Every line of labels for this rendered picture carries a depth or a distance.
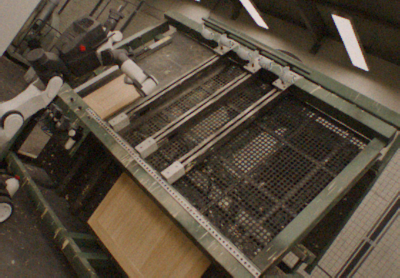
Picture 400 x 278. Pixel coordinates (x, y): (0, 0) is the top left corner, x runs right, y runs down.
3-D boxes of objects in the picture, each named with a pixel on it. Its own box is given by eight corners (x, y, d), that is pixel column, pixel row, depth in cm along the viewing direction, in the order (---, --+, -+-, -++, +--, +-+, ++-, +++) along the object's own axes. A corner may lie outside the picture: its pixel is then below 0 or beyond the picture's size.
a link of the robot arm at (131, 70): (156, 77, 221) (132, 55, 227) (141, 92, 219) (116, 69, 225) (159, 85, 232) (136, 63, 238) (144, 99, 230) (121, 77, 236)
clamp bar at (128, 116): (109, 127, 259) (99, 102, 241) (231, 49, 305) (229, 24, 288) (116, 134, 253) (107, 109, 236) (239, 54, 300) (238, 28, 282)
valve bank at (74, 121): (27, 115, 269) (45, 88, 269) (42, 121, 281) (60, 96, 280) (56, 152, 241) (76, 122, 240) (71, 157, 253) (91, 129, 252)
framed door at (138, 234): (89, 221, 261) (87, 221, 259) (133, 160, 259) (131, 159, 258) (166, 321, 210) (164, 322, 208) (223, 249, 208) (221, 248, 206)
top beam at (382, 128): (164, 22, 346) (163, 13, 339) (173, 18, 350) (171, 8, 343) (385, 149, 221) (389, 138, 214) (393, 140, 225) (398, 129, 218)
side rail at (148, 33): (63, 85, 307) (58, 75, 299) (166, 28, 350) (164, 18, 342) (66, 88, 304) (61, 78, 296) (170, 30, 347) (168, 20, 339)
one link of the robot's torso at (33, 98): (-4, 124, 215) (55, 71, 224) (-13, 110, 225) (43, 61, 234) (13, 137, 227) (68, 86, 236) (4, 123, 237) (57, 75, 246)
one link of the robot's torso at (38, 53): (30, 63, 212) (55, 46, 218) (22, 55, 220) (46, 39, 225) (53, 96, 234) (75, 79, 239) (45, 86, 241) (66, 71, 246)
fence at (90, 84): (74, 93, 289) (73, 89, 286) (168, 39, 326) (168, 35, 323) (77, 96, 286) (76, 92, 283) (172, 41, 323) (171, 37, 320)
